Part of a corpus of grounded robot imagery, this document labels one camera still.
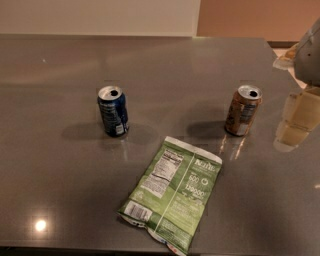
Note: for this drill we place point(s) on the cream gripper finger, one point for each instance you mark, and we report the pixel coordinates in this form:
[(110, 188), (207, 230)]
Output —
[(286, 60), (301, 115)]

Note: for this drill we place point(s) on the green kettle chips bag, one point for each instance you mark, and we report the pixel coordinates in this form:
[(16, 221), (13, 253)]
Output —
[(171, 196)]

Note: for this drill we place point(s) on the blue pepsi can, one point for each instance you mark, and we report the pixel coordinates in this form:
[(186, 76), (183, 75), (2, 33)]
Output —
[(112, 105)]

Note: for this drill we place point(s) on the brown soda can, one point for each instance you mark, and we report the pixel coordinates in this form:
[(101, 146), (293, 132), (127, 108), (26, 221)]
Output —
[(242, 110)]

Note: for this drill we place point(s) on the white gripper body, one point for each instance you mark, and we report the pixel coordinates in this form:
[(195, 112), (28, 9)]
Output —
[(308, 61)]

